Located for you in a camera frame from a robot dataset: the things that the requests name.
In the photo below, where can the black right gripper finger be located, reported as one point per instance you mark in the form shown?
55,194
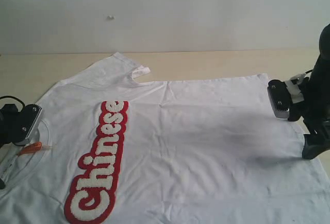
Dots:
314,145

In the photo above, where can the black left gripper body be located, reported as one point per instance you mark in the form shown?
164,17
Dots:
10,132

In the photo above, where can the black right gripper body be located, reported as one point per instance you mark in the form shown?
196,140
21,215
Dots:
314,109

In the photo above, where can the white t-shirt red lettering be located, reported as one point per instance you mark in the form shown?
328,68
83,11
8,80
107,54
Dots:
196,151

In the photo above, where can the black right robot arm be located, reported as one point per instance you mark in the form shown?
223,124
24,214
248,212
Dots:
321,67

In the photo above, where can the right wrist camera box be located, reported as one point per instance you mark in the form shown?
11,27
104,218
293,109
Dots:
280,98

